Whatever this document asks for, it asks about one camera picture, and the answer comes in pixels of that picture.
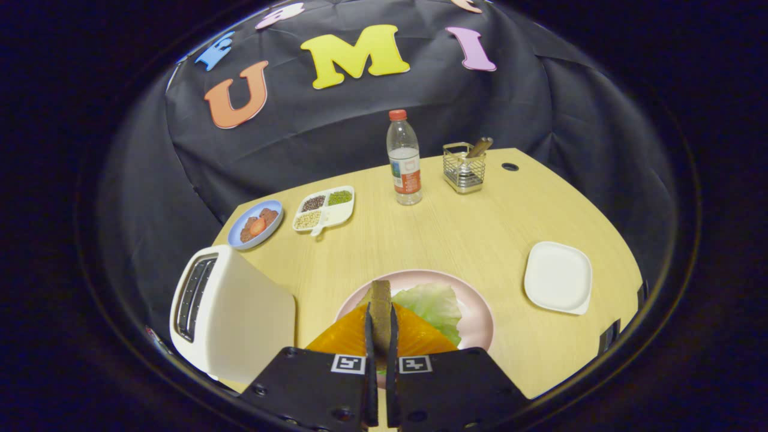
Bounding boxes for red tomato and meat slices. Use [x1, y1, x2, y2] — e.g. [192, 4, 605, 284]
[240, 208, 280, 243]

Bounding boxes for blue round plate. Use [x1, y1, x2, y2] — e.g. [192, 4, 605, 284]
[228, 200, 284, 250]

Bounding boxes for white divided dish with beans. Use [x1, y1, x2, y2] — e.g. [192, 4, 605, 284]
[292, 185, 355, 237]

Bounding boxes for pink round plate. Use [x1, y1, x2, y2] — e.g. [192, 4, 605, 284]
[335, 269, 495, 376]

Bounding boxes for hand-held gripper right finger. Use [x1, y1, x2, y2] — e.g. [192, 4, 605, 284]
[386, 302, 532, 432]

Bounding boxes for white square plate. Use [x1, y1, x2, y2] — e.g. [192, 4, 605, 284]
[523, 241, 593, 316]

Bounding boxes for clear water bottle red cap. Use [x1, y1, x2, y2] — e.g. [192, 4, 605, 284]
[386, 109, 423, 206]

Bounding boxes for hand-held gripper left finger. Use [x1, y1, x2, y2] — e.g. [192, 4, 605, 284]
[240, 302, 380, 432]

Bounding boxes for green lettuce leaf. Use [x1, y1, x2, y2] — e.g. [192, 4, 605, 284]
[391, 283, 463, 347]

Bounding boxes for brown bread slice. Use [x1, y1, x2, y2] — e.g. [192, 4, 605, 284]
[369, 280, 393, 371]

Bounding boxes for metal wire utensil holder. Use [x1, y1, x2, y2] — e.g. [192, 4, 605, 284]
[443, 142, 486, 194]

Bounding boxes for white toaster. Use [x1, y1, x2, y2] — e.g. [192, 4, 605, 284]
[169, 244, 297, 386]

